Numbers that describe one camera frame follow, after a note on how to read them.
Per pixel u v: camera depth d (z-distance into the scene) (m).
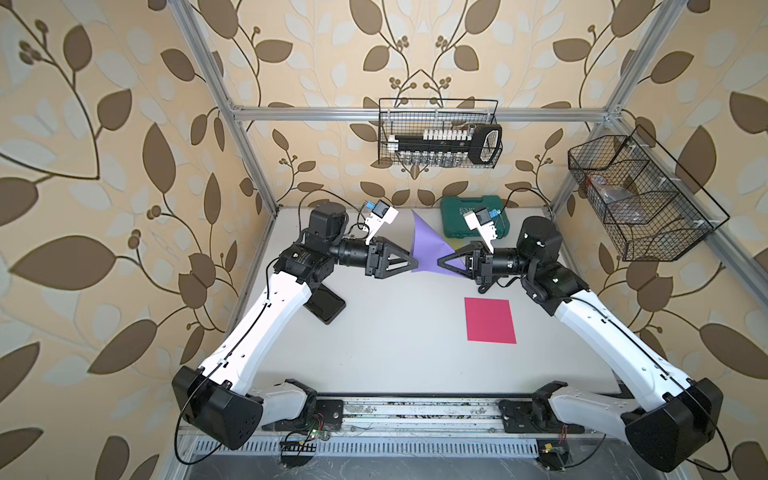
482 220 0.57
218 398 0.38
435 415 0.75
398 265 0.58
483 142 0.83
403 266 0.58
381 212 0.57
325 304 0.92
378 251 0.55
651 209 0.73
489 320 0.91
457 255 0.60
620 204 0.70
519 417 0.73
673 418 0.37
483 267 0.56
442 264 0.61
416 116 0.91
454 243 0.60
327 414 0.74
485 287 0.97
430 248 0.60
